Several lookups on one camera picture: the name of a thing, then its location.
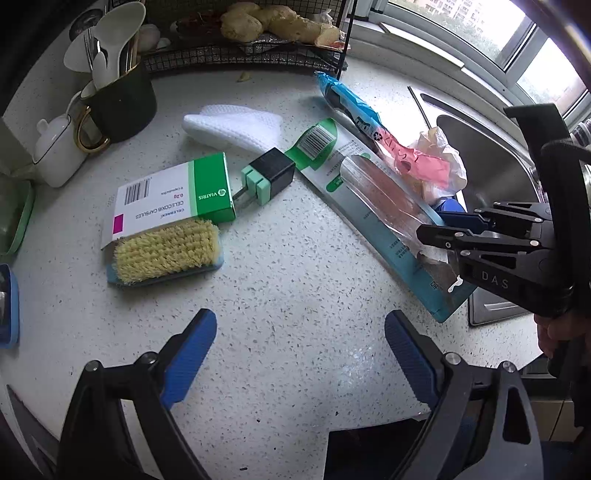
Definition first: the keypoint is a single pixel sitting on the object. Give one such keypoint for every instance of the green tray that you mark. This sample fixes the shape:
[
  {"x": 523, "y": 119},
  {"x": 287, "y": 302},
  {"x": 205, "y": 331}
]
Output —
[{"x": 17, "y": 200}]

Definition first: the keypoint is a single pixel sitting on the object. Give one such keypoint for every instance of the white sugar jar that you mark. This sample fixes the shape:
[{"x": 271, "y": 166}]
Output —
[{"x": 56, "y": 156}]

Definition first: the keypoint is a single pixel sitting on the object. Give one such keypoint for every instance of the white folded cloth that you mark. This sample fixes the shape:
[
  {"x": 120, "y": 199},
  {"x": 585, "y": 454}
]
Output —
[{"x": 223, "y": 126}]

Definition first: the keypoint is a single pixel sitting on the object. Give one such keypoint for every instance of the ginger root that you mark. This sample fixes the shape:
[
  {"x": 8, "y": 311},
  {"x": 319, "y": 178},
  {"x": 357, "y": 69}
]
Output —
[{"x": 244, "y": 22}]

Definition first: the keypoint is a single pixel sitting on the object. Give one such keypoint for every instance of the stainless steel sink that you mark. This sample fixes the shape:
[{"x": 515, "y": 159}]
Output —
[{"x": 498, "y": 168}]

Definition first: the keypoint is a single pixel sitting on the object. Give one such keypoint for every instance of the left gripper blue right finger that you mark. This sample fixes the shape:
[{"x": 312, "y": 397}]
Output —
[{"x": 418, "y": 356}]

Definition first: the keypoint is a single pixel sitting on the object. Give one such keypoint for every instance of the yellow bristle blue scrub brush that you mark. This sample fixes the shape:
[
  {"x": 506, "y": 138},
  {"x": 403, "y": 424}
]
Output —
[{"x": 172, "y": 251}]

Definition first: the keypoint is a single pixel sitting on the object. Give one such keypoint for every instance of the blue teapot tray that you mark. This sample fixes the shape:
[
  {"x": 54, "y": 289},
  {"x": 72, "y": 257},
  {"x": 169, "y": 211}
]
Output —
[{"x": 10, "y": 308}]

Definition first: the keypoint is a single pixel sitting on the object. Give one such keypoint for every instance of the black green power adapter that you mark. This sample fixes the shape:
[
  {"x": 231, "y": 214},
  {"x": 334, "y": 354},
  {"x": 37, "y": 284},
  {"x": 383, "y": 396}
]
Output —
[{"x": 266, "y": 176}]

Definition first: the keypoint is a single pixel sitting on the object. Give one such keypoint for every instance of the black wire rack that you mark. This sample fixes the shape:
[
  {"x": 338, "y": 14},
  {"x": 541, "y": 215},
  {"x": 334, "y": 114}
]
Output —
[{"x": 190, "y": 38}]

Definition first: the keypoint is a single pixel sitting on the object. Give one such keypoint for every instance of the blue plastic lid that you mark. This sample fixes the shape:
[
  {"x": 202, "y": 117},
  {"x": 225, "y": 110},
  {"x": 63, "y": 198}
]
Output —
[{"x": 449, "y": 205}]

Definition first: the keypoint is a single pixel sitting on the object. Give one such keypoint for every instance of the toothbrush blister packaging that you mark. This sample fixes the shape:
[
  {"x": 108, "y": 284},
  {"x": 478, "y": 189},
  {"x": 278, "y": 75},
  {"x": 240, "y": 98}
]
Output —
[{"x": 378, "y": 203}]

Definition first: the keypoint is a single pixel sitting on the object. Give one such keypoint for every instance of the white spoon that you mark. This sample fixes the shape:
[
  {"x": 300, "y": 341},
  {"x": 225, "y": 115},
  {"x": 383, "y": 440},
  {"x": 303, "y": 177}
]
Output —
[{"x": 113, "y": 32}]

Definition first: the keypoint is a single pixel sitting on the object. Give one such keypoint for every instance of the white green medicine box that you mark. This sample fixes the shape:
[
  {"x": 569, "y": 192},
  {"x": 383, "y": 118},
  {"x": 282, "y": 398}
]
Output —
[{"x": 195, "y": 189}]

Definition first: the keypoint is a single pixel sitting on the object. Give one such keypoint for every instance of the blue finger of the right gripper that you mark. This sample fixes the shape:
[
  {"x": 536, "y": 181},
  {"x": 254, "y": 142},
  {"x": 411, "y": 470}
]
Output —
[{"x": 464, "y": 220}]

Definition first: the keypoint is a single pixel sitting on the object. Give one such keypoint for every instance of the dark green utensil mug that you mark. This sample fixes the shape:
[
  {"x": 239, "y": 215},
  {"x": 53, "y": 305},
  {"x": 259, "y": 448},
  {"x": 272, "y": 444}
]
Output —
[{"x": 119, "y": 110}]

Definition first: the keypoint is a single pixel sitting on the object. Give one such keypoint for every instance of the person's right hand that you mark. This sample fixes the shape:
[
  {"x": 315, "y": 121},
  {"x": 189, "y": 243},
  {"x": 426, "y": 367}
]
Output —
[{"x": 565, "y": 328}]

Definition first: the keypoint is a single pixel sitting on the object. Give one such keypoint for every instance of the blue pink plastic wrapper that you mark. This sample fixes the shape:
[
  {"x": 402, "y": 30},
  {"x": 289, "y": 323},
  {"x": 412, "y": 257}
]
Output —
[{"x": 368, "y": 121}]

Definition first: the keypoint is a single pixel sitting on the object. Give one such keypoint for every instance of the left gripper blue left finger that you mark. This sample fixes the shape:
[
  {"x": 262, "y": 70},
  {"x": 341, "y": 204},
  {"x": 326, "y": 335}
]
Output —
[{"x": 182, "y": 356}]

